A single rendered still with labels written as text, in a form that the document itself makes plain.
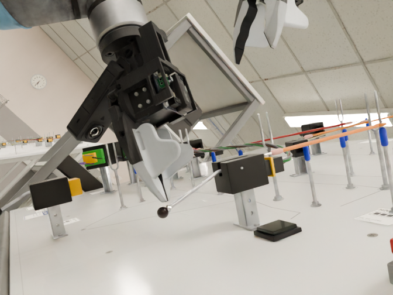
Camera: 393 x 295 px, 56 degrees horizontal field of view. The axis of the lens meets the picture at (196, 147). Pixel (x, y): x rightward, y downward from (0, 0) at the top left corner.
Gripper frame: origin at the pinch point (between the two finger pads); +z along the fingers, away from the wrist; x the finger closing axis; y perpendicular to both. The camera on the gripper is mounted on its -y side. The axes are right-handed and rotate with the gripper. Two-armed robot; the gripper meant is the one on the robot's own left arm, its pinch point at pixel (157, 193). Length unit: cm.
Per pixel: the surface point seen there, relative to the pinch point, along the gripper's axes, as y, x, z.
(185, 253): 0.7, 0.8, 7.6
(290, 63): 11, 313, -131
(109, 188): -42, 51, -18
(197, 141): -12, 52, -20
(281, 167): 12.9, 11.0, 1.1
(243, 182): 8.7, 5.9, 1.8
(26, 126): -486, 468, -324
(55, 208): -25.5, 10.6, -7.0
